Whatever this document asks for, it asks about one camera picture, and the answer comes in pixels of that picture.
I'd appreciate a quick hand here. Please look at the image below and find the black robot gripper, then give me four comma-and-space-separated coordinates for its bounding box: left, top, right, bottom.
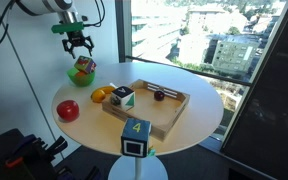
62, 31, 94, 59

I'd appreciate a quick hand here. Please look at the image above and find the colourful soft fabric cube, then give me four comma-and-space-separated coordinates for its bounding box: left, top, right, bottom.
74, 56, 96, 74

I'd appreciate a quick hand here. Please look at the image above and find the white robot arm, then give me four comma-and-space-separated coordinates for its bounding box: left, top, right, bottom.
16, 0, 94, 58

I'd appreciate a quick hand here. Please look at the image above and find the orange fruit in bowl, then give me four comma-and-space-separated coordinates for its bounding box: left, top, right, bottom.
75, 72, 86, 77

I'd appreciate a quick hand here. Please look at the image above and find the green plastic bowl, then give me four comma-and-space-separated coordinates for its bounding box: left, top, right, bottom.
67, 68, 95, 87

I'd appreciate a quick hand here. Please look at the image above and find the yellow toy banana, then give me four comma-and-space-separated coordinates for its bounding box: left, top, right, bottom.
96, 86, 115, 94

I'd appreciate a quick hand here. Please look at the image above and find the orange toy fruit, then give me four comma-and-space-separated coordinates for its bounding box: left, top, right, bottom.
91, 90, 106, 103

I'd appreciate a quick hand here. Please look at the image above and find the red toy apple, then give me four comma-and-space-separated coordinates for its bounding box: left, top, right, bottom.
56, 100, 79, 121

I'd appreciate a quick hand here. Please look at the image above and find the round white table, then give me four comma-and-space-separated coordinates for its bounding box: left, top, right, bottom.
52, 62, 224, 180

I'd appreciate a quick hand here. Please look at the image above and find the black white green soft cube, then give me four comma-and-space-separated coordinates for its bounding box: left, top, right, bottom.
110, 86, 135, 111

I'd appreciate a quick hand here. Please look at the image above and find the dark red plum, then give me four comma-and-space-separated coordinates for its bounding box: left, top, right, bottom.
154, 90, 165, 101

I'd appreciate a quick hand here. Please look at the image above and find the wooden tray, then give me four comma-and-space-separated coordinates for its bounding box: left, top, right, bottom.
102, 79, 190, 141

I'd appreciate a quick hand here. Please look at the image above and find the blue soft cube number four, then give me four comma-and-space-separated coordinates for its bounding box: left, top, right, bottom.
121, 118, 151, 158

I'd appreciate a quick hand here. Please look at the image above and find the black clamp tool pile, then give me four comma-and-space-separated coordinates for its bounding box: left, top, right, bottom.
0, 129, 101, 180

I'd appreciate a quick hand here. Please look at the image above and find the black monitor panel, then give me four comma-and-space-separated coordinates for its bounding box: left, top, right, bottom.
223, 11, 288, 180

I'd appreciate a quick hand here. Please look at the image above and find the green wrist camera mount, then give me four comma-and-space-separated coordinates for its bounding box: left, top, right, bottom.
51, 22, 84, 33

